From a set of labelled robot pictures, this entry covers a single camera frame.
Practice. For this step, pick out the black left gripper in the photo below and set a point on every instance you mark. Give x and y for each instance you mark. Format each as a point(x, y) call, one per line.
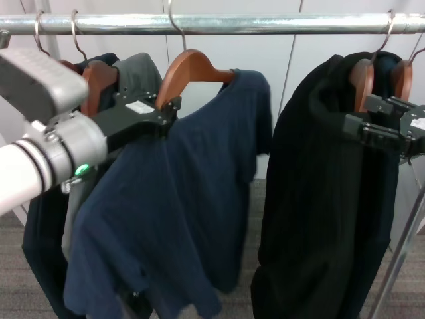
point(133, 119)

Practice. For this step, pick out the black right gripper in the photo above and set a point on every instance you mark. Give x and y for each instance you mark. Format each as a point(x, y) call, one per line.
point(415, 129)

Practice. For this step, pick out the wooden hanger with t-shirt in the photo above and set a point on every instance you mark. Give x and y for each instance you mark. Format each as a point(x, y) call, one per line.
point(189, 68)

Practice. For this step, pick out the navy blue t-shirt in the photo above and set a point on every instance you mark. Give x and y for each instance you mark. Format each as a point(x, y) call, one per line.
point(172, 186)

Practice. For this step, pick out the white and grey left arm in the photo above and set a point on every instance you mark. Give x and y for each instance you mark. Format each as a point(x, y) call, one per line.
point(46, 163)

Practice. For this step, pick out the metal clothes rack upright pole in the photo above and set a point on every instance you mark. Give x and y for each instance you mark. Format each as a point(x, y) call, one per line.
point(398, 259)

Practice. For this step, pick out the grey and black jacket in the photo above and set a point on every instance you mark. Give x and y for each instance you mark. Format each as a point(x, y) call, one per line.
point(139, 73)

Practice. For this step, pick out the wooden hanger with black fleece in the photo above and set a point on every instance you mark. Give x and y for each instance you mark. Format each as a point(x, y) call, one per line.
point(363, 83)

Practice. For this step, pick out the navy garment behind black fleece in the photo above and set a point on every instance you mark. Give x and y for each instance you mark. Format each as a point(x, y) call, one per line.
point(385, 71)

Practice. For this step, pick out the wooden hanger with navy garment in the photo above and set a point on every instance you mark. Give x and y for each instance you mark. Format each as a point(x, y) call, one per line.
point(403, 78)

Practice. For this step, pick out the wooden hanger with grey jacket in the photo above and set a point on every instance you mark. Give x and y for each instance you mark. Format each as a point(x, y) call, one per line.
point(96, 83)

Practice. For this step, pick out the black fleece jacket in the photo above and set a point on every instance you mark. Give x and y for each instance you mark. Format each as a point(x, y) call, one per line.
point(318, 186)

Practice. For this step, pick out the wooden hanger with dark garment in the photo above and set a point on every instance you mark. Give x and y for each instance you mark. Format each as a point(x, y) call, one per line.
point(68, 65)

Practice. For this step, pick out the dark navy hanging garment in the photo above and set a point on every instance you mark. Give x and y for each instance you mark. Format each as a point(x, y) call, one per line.
point(43, 249)

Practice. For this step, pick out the metal clothes rack rail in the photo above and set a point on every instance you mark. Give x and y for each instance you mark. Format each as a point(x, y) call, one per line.
point(232, 24)

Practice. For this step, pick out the grey wrist camera housing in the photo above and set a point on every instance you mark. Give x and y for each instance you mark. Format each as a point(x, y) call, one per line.
point(36, 83)

